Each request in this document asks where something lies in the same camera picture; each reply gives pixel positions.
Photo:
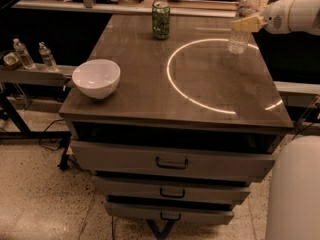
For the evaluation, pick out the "bottom grey drawer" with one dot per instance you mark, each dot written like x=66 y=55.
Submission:
x=166 y=213

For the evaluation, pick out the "small dish on shelf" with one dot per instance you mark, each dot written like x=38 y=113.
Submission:
x=9 y=61

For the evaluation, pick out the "clear plastic water bottle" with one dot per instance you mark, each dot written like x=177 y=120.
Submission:
x=243 y=25

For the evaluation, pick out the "white ceramic bowl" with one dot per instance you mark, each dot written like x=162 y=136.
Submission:
x=98 y=78

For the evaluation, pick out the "small water bottle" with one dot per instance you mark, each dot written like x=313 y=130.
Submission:
x=23 y=54
x=47 y=57

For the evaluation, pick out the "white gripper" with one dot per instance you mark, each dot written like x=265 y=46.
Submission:
x=277 y=17

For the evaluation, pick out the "middle grey drawer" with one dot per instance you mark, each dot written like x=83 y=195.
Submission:
x=174 y=191

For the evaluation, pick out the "small water bottle right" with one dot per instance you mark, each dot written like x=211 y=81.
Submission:
x=47 y=57

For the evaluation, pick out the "grey drawer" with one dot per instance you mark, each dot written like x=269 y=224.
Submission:
x=166 y=213
x=174 y=191
x=183 y=163

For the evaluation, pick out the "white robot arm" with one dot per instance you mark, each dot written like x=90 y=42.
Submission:
x=294 y=194

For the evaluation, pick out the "metal rail background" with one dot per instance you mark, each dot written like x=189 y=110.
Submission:
x=184 y=7

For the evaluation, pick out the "green drink can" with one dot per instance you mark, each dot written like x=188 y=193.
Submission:
x=160 y=20

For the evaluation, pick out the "small water bottle left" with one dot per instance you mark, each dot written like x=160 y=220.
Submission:
x=23 y=54

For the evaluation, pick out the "grey side shelf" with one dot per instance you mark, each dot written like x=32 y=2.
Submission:
x=41 y=76

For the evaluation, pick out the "grey drawer cabinet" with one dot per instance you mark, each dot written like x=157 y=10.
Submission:
x=186 y=92

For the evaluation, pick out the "top grey drawer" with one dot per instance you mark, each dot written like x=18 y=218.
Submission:
x=183 y=163

